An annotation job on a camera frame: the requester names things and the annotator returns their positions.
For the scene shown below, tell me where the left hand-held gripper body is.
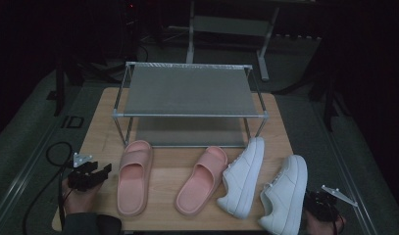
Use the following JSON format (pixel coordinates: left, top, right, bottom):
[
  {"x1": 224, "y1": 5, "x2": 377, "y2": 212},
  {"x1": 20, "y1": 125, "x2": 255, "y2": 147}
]
[{"x1": 68, "y1": 152, "x2": 103, "y2": 192}]

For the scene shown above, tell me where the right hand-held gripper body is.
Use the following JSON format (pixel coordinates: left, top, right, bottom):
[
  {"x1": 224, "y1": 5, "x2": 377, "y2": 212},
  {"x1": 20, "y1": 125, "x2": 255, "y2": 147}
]
[{"x1": 304, "y1": 184, "x2": 359, "y2": 223}]

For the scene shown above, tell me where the pink slipper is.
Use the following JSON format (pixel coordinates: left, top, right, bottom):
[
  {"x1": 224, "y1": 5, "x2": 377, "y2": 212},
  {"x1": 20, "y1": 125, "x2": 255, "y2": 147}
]
[
  {"x1": 174, "y1": 145, "x2": 229, "y2": 217},
  {"x1": 116, "y1": 139, "x2": 154, "y2": 217}
]

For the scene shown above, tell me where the white sneaker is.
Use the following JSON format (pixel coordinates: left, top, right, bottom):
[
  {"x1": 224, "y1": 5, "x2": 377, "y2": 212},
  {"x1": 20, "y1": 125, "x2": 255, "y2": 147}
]
[
  {"x1": 216, "y1": 136, "x2": 266, "y2": 220},
  {"x1": 257, "y1": 154, "x2": 309, "y2": 235}
]

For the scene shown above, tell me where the grey metal shoe rack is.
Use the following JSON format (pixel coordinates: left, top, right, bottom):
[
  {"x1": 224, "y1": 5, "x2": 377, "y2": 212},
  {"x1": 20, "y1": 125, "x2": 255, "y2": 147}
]
[{"x1": 111, "y1": 61, "x2": 271, "y2": 150}]

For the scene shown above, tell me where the person's right hand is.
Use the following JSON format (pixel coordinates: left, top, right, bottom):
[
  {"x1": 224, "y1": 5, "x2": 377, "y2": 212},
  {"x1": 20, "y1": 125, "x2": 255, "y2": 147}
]
[{"x1": 304, "y1": 211, "x2": 347, "y2": 235}]

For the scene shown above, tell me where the person's left hand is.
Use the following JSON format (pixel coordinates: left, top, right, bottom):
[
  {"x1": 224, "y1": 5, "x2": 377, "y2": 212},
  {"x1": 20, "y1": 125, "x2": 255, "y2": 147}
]
[{"x1": 61, "y1": 180, "x2": 103, "y2": 216}]

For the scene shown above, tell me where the black metal stand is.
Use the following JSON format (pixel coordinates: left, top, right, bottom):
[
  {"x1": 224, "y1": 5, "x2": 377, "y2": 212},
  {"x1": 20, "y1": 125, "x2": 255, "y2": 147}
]
[
  {"x1": 308, "y1": 63, "x2": 352, "y2": 133},
  {"x1": 52, "y1": 58, "x2": 87, "y2": 118}
]

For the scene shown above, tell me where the dark equipment with red light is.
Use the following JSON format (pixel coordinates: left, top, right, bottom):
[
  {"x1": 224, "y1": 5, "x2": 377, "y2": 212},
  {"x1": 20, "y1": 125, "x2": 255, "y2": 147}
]
[{"x1": 115, "y1": 0, "x2": 147, "y2": 64}]

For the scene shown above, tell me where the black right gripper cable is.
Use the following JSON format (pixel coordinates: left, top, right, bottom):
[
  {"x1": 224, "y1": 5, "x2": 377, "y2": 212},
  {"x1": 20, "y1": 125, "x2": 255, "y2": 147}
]
[{"x1": 328, "y1": 209, "x2": 340, "y2": 235}]

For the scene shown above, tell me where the black looped floor cable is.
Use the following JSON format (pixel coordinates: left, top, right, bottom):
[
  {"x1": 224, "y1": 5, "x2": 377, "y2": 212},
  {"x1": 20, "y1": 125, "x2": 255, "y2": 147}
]
[{"x1": 22, "y1": 141, "x2": 75, "y2": 235}]

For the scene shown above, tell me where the white metal table frame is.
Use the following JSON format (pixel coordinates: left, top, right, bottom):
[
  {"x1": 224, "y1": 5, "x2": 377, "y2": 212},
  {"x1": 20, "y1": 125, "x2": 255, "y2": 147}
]
[{"x1": 185, "y1": 0, "x2": 281, "y2": 82}]

